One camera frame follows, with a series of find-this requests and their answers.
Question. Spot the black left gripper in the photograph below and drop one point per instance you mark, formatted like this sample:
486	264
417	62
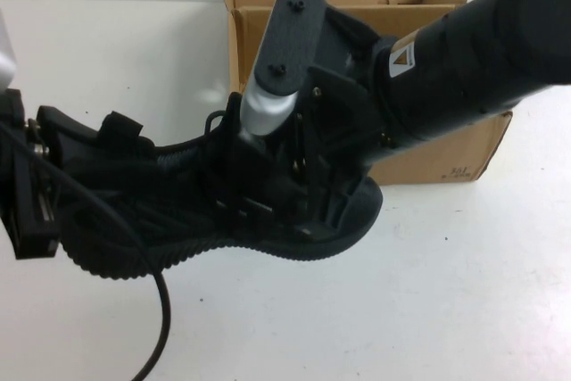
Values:
13	153

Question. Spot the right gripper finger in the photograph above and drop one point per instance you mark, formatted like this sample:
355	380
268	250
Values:
267	162

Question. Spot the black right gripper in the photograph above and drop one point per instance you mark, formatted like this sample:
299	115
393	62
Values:
401	104

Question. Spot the black mesh sneaker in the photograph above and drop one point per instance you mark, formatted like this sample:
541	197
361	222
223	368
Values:
178	202

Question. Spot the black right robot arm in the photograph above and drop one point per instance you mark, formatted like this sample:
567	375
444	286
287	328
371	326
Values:
513	33

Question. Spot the brown cardboard shoe box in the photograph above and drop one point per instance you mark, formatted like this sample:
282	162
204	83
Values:
446	158

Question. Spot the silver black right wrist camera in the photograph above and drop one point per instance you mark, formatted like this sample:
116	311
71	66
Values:
285	42

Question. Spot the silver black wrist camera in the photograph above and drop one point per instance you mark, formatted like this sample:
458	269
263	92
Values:
285	42
6	55

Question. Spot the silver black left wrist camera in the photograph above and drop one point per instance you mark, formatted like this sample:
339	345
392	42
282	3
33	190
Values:
6	55

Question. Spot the grey right camera mount bracket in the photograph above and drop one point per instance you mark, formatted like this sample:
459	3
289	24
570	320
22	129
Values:
343	37

